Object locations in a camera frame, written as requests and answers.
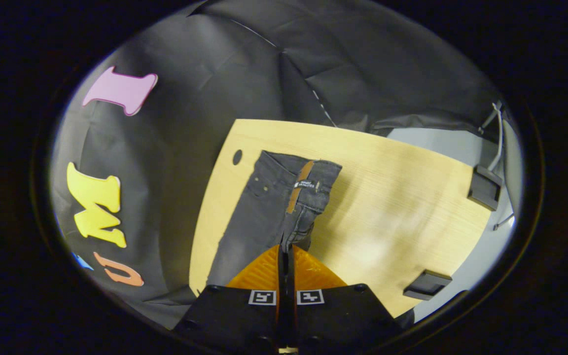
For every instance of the white table leg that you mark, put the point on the white table leg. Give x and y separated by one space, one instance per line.
498 143

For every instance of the black backdrop cloth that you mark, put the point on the black backdrop cloth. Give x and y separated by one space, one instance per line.
190 98

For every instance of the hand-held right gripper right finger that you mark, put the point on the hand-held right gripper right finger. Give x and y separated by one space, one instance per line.
343 315

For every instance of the dark grey jeans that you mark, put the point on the dark grey jeans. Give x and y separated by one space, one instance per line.
264 212

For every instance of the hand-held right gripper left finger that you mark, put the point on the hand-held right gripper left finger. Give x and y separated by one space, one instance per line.
234 315

